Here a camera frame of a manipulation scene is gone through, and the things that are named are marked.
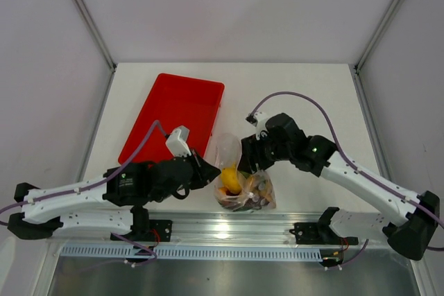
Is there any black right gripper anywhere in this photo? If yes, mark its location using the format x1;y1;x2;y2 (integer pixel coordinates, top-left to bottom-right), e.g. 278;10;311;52
237;130;292;175

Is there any yellow mango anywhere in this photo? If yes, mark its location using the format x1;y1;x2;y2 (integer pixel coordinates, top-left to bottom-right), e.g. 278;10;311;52
221;164;242;195

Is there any clear zip top bag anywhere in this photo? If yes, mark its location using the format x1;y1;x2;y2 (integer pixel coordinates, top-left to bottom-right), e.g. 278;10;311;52
214;133;268;197

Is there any tan longan fruit bunch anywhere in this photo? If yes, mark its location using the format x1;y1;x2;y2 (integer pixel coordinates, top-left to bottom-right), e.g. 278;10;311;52
246;172;276;210

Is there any sliced cured ham piece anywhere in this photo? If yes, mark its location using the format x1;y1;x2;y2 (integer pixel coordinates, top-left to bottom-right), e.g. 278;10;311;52
215;187;277;211

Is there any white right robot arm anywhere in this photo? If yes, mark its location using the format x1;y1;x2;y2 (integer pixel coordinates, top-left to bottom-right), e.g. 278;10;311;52
238;112;440;261

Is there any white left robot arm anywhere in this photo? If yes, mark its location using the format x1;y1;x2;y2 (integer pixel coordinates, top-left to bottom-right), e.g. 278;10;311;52
6;155;221;241

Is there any red plastic tray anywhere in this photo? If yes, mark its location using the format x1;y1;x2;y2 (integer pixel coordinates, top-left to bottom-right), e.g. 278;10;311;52
118;73;225;164

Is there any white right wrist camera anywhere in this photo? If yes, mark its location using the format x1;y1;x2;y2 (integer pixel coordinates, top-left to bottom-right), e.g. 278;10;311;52
246;111;269;140

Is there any aluminium rail profile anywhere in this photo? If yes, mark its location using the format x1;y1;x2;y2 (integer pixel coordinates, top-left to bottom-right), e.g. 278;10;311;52
46;211;422;245

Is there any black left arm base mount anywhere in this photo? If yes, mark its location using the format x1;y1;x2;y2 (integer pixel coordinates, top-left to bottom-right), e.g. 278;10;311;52
121;220;173;243

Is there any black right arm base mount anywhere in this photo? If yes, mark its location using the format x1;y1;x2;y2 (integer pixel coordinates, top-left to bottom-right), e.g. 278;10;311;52
289;207;359;245

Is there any slotted grey cable duct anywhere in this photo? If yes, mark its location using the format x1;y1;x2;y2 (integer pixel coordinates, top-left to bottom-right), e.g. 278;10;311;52
60;243;323;262

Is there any right aluminium frame post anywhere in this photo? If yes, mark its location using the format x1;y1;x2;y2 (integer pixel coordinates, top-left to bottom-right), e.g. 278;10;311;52
354;0;404;75

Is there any aluminium frame post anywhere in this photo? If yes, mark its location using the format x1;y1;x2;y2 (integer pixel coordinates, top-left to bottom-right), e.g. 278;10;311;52
354;0;404;75
72;0;117;72

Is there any left aluminium frame post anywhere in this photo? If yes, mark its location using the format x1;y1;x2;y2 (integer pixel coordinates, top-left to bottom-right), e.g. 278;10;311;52
72;0;117;72

